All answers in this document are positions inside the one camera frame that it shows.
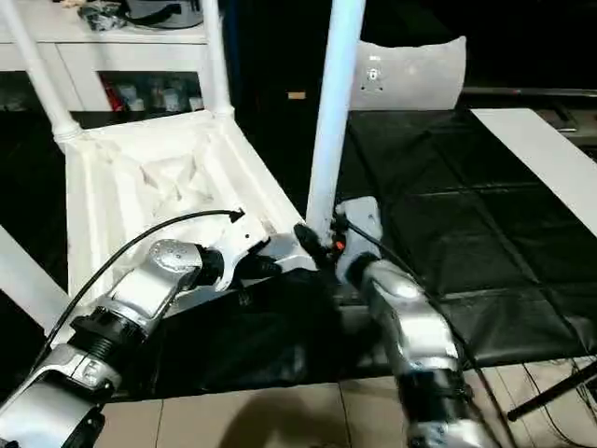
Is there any white plastic table top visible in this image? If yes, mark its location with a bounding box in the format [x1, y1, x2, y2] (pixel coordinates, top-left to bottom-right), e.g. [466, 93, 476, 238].
[62, 109, 327, 328]

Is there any black floor mat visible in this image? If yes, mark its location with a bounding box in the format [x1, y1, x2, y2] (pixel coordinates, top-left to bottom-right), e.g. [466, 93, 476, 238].
[0, 106, 597, 400]

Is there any white flat panel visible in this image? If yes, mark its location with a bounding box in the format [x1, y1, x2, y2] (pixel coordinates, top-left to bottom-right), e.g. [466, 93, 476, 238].
[469, 107, 597, 220]

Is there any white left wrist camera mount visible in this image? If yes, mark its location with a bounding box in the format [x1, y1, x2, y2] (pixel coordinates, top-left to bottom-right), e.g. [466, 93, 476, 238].
[213, 217, 271, 294]

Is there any grey round bag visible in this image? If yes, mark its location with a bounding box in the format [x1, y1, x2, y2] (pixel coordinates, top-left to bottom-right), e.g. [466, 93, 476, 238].
[125, 0, 205, 30]

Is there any black metal stand leg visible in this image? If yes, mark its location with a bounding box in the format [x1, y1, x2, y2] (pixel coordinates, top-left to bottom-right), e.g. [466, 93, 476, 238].
[507, 366, 597, 422]

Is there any grey printed cushion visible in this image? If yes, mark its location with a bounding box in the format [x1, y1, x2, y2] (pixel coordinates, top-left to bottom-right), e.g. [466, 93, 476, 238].
[349, 35, 467, 111]

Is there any white glass-door cabinet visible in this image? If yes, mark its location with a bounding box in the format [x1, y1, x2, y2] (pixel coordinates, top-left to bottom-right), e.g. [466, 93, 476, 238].
[0, 0, 209, 113]

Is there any white plastic table leg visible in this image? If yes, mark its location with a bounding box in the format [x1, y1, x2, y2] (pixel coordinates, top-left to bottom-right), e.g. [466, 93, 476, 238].
[201, 0, 234, 120]
[305, 0, 368, 240]
[0, 0, 79, 144]
[0, 226, 71, 337]

